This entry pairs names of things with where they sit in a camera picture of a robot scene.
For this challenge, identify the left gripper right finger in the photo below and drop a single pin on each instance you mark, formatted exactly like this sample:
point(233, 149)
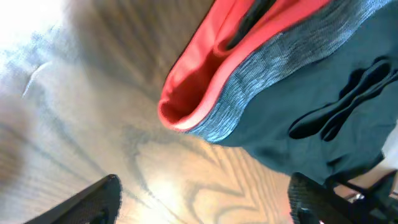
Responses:
point(310, 202)

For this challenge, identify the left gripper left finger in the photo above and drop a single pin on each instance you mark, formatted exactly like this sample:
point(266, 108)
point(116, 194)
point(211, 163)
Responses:
point(97, 204)

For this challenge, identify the black leggings red waistband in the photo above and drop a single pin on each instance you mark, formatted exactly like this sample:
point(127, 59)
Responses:
point(311, 88)

